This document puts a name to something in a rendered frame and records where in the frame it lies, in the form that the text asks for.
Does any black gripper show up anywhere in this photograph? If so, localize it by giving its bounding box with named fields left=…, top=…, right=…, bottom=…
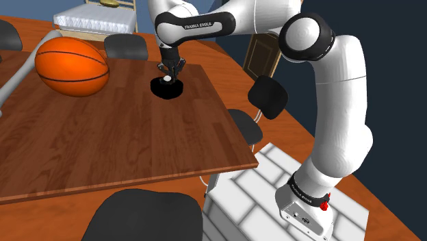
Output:
left=157, top=46, right=186, bottom=85

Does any black bowl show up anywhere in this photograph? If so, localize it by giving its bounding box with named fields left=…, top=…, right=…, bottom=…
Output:
left=150, top=76, right=185, bottom=100

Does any dark grey chair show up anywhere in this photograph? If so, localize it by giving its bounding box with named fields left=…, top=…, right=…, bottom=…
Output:
left=103, top=33, right=150, bottom=62
left=0, top=18, right=24, bottom=52
left=81, top=188, right=204, bottom=241

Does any brown wooden table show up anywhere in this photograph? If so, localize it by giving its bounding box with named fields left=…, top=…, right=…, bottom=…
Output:
left=0, top=49, right=259, bottom=205

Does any bed with white mattress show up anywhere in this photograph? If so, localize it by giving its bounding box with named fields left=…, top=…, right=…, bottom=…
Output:
left=52, top=0, right=139, bottom=38

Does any brown wooden door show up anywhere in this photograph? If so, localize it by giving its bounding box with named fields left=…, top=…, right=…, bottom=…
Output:
left=242, top=32, right=283, bottom=81

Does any orange basketball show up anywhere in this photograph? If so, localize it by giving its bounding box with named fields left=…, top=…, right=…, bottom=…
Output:
left=34, top=36, right=111, bottom=99

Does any black chair with metal legs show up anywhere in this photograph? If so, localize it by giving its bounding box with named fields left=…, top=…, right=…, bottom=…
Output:
left=227, top=74, right=289, bottom=154

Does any white brick-patterned robot stand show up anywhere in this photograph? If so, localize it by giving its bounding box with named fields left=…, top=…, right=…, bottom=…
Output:
left=201, top=142, right=370, bottom=241

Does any grey baseball bat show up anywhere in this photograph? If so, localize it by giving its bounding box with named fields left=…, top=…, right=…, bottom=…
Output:
left=0, top=29, right=64, bottom=118

